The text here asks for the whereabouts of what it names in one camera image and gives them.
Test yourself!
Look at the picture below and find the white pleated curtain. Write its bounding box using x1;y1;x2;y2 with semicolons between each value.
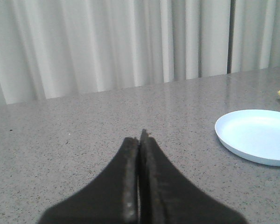
0;0;280;105

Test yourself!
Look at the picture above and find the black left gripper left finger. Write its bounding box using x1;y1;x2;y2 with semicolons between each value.
39;138;139;224

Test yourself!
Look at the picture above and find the light blue round plate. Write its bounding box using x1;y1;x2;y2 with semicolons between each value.
215;109;280;167

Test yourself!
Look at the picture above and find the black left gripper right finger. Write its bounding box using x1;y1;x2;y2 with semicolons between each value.
82;129;140;224

